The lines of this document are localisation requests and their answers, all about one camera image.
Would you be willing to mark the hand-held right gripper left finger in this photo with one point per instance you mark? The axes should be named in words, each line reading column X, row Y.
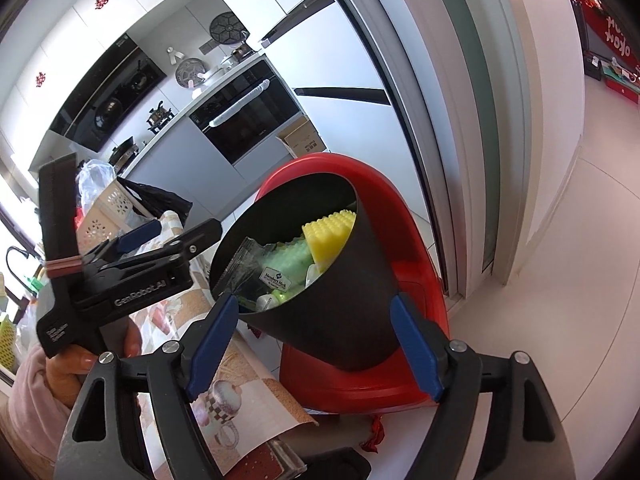
column 215, row 345

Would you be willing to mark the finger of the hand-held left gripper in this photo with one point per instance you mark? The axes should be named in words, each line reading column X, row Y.
column 140, row 232
column 200, row 237

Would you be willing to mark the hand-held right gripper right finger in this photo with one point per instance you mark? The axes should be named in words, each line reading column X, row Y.
column 415, row 345

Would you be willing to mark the clear plastic packet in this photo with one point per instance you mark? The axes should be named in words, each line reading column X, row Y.
column 240, row 265

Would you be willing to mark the pale green bottle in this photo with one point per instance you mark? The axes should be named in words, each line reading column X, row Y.
column 265, row 302

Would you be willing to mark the black trash bin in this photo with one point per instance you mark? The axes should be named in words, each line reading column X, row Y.
column 340, row 320

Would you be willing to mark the green sponge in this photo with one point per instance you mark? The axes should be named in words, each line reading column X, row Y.
column 287, row 262

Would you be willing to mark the yellow sponge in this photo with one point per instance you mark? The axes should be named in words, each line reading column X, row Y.
column 325, row 240

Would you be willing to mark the person's left forearm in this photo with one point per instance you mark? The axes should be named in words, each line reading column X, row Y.
column 30, row 410

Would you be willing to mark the person's left hand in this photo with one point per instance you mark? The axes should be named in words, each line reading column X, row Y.
column 70, row 370

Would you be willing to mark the black plastic bag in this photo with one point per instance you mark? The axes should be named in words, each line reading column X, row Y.
column 160, row 200

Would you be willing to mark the beige perforated chair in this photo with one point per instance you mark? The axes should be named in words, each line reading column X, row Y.
column 107, row 200

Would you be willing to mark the checkered printed tablecloth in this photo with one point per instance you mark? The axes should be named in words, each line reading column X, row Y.
column 260, row 400

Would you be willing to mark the clear plastic bag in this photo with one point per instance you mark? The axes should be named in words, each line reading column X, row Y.
column 95, row 175

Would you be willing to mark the grey kitchen counter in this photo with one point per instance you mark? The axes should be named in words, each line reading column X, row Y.
column 185, row 160

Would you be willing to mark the yellow-green plastic basket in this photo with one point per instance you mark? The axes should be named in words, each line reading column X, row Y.
column 7, row 342

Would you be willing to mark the black kitchen faucet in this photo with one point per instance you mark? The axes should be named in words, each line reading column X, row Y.
column 15, row 250

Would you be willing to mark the red plastic stool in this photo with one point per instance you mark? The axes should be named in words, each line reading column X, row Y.
column 415, row 240

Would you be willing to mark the black cooking pot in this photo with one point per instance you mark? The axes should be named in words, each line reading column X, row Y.
column 160, row 115

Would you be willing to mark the black built-in oven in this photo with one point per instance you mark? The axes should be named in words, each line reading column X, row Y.
column 250, row 120

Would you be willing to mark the black range hood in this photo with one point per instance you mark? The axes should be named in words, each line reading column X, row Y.
column 110, row 105

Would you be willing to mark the cardboard box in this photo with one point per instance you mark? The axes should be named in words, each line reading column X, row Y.
column 302, row 137

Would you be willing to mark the grey round tray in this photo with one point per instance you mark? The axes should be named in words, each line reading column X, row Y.
column 190, row 72

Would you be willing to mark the dark round baking pan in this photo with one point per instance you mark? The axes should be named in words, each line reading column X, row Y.
column 222, row 27

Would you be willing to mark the white refrigerator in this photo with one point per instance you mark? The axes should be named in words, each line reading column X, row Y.
column 345, row 60

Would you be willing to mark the white wall cabinets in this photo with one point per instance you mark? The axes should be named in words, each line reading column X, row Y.
column 125, row 0

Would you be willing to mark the sliding door frame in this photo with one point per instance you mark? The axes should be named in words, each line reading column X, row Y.
column 450, row 110

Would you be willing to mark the red wall banner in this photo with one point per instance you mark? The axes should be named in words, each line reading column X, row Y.
column 615, row 35

